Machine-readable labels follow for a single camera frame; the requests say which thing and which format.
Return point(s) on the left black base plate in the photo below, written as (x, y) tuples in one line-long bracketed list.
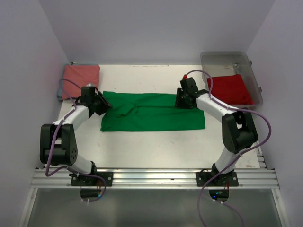
[(95, 178)]

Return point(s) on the green polo shirt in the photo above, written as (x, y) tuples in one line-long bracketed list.
[(148, 112)]

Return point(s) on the pink folded shirt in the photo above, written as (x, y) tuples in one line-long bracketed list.
[(81, 75)]

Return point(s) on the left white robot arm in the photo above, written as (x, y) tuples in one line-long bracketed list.
[(58, 146)]

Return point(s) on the clear plastic bin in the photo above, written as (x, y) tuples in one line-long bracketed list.
[(230, 63)]

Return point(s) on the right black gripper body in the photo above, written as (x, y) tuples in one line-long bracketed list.
[(181, 101)]

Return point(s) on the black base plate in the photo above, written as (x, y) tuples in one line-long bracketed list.
[(229, 179), (95, 178)]

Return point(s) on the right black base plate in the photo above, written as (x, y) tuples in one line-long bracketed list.
[(229, 179)]

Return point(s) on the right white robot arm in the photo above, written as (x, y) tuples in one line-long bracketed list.
[(238, 129)]

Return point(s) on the red folded shirt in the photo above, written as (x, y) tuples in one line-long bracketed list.
[(231, 90)]

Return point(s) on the aluminium mounting rail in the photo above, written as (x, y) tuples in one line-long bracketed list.
[(155, 178)]

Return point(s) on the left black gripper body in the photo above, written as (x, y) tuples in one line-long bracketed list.
[(101, 105)]

